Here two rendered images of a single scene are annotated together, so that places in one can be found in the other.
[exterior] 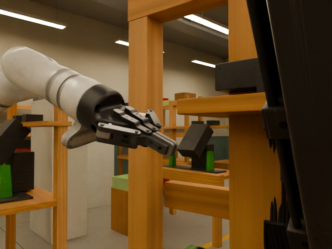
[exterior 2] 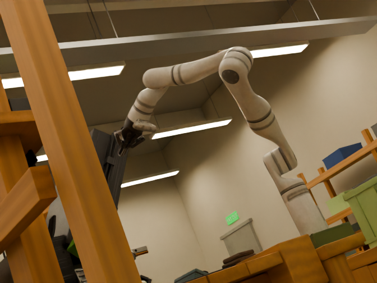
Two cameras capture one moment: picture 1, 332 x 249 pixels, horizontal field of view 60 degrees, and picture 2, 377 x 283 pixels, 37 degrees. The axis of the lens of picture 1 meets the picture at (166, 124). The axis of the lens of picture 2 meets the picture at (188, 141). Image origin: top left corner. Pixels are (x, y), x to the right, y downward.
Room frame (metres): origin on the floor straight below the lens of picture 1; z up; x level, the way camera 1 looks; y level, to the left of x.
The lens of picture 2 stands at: (2.30, 0.60, 0.78)
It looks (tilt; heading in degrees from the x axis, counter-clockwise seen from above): 17 degrees up; 191
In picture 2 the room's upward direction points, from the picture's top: 22 degrees counter-clockwise
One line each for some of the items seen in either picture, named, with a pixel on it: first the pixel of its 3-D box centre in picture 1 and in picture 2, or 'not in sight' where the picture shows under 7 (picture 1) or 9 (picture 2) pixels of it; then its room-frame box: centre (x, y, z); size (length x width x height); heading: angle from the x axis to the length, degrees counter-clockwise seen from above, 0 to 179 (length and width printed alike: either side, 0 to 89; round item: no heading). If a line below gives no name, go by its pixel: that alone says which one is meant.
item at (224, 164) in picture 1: (227, 167); not in sight; (9.72, -2.08, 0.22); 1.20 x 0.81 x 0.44; 137
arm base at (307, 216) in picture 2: not in sight; (304, 213); (0.33, 0.51, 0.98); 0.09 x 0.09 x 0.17; 56
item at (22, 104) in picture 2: (247, 75); (14, 118); (0.72, -0.21, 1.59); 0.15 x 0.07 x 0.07; 53
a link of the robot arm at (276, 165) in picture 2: not in sight; (283, 172); (0.32, 0.50, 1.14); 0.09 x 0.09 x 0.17; 3
